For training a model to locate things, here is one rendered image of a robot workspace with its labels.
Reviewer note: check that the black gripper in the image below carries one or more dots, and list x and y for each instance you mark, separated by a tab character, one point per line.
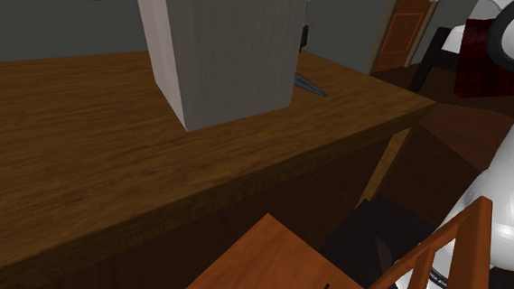
304	37

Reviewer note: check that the grey pointed object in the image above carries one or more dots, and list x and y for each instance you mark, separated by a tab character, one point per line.
309	87

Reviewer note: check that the large pale grey box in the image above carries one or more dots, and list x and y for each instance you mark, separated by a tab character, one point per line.
235	50

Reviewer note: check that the orange wooden door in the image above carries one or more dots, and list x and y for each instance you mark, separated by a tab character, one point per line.
399	37

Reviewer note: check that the bed with red plaid blanket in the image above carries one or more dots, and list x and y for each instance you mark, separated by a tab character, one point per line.
479	69

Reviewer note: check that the dark robot stand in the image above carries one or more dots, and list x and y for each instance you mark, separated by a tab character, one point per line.
366	240

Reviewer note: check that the orange wooden chair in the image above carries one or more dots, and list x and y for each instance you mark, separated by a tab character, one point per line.
268	263

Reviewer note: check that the brown wooden desk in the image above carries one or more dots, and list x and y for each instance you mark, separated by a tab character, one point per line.
84	152

